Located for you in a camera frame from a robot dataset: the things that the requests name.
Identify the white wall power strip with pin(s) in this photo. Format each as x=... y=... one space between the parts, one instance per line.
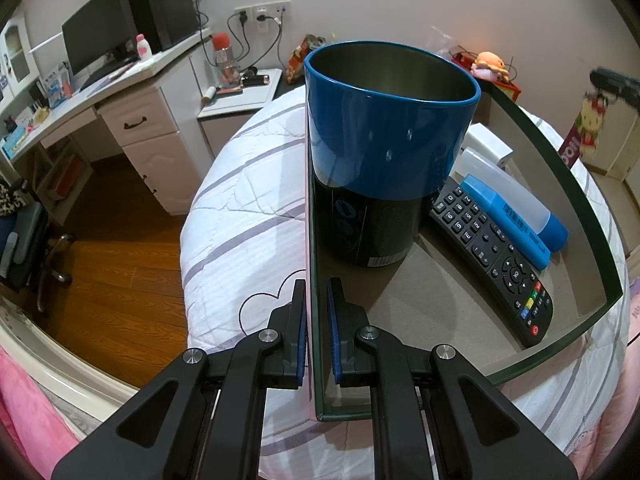
x=276 y=9

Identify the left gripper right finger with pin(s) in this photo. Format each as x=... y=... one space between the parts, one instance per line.
x=434 y=414

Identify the black remote control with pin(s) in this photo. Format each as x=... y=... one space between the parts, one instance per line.
x=485 y=253

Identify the snack bag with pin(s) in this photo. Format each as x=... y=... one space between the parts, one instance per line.
x=294 y=68

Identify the translucent tube blue cap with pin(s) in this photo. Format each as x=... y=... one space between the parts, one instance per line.
x=549 y=228

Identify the hello kitty bag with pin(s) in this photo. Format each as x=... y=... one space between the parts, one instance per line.
x=582 y=139

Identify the black computer tower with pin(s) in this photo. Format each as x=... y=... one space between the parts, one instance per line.
x=164 y=23

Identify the bottle with red cap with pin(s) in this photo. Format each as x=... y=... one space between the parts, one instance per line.
x=225 y=60

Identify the pink blanket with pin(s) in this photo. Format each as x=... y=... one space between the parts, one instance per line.
x=35 y=427

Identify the black office chair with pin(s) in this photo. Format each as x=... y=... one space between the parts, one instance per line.
x=31 y=249

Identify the white charger adapter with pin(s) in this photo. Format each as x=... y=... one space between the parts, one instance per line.
x=486 y=143

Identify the blue and black tumbler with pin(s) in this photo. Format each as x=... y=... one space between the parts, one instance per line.
x=385 y=124

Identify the pink storage box tray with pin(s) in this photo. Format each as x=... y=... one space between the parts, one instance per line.
x=426 y=298

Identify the red decorated gift box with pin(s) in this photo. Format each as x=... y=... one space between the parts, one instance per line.
x=465 y=58

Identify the white bedside table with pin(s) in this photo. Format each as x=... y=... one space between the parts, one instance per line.
x=225 y=116

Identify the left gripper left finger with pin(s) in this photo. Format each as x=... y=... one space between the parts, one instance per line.
x=202 y=416

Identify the white cabinet with glass doors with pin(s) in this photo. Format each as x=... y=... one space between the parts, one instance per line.
x=18 y=67

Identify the white desk with drawers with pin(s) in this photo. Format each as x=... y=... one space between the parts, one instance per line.
x=151 y=111

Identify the orange plush toy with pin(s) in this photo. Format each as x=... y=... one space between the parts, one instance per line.
x=489 y=66

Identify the black computer monitor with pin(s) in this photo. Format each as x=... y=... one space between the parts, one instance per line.
x=99 y=28

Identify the white pink lotion bottle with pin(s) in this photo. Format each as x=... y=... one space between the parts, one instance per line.
x=143 y=48

